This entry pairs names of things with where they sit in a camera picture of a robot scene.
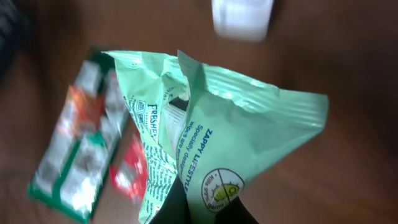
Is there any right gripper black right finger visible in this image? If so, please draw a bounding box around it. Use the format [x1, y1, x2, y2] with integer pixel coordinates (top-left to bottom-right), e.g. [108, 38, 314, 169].
[215, 197, 258, 224]

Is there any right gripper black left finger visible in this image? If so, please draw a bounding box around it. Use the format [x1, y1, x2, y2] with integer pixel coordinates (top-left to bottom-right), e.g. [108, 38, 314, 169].
[150, 177, 190, 224]

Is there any red chips bag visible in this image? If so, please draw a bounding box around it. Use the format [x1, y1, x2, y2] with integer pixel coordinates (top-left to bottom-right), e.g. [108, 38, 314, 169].
[109, 131, 148, 203]

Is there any light blue snack packet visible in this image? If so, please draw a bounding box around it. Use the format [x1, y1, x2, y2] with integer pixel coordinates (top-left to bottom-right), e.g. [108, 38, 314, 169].
[109, 50, 329, 223]

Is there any green snack bag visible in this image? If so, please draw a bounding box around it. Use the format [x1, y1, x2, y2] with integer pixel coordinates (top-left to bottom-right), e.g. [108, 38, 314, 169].
[27, 48, 129, 223]

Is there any orange snack box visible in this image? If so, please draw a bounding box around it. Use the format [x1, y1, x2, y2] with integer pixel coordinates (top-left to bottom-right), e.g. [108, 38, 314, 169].
[57, 85, 104, 136]

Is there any white barcode scanner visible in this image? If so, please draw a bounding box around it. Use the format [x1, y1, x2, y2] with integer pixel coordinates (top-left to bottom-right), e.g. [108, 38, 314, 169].
[211, 0, 274, 42]

